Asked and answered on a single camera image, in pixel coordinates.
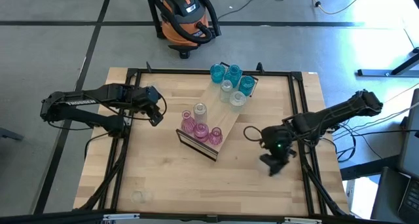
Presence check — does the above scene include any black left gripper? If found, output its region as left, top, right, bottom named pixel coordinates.
left=130, top=85, right=164, bottom=127

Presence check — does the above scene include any tan floor cable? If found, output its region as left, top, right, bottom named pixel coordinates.
left=301, top=0, right=369, bottom=16

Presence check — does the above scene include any black cable bundle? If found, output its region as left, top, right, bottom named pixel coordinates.
left=322, top=119, right=384, bottom=164

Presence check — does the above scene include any clear ribbed glass bottle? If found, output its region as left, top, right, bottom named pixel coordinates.
left=219, top=79, right=234, bottom=103

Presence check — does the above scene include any teal shouldered glass vase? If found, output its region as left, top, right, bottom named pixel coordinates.
left=238, top=75, right=256, bottom=97

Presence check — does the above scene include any black floor cable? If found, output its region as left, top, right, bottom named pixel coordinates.
left=217, top=0, right=285, bottom=21

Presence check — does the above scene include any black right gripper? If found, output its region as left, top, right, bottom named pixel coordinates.
left=259, top=124, right=297, bottom=177

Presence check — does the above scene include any grey monitor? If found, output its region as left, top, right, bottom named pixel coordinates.
left=397, top=88, right=419, bottom=179

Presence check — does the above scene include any pink small bulbous vase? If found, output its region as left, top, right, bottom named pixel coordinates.
left=208, top=126, right=224, bottom=145

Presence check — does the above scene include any teal textured glass vase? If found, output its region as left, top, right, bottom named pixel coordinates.
left=224, top=64, right=244, bottom=88
left=209, top=64, right=227, bottom=84

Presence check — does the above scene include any grey desk foot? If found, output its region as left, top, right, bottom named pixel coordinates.
left=0, top=127, right=26, bottom=142
left=356, top=47, right=419, bottom=77

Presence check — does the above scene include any clear fluted glass vase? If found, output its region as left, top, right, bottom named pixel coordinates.
left=229, top=90, right=247, bottom=107

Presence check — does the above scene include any silver mounting bracket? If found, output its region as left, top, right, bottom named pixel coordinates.
left=283, top=217, right=323, bottom=224
left=103, top=213, right=140, bottom=221

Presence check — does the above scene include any black keyboard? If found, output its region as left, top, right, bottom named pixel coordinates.
left=397, top=177, right=419, bottom=223

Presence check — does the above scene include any orange black shop vacuum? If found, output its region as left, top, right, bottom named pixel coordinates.
left=153, top=0, right=222, bottom=60

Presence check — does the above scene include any pink tall diamond-cut vase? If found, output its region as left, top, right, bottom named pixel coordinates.
left=180, top=110, right=197, bottom=135

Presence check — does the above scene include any clear swirl bulbous glass vase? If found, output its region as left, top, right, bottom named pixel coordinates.
left=192, top=102, right=208, bottom=124

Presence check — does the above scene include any wooden shelf black metal frame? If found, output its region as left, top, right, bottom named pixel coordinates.
left=175, top=62, right=260, bottom=162

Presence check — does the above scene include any black stand leg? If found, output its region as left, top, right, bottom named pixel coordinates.
left=143, top=0, right=166, bottom=40

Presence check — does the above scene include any pink wide glass vase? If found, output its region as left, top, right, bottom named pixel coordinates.
left=192, top=122, right=210, bottom=143

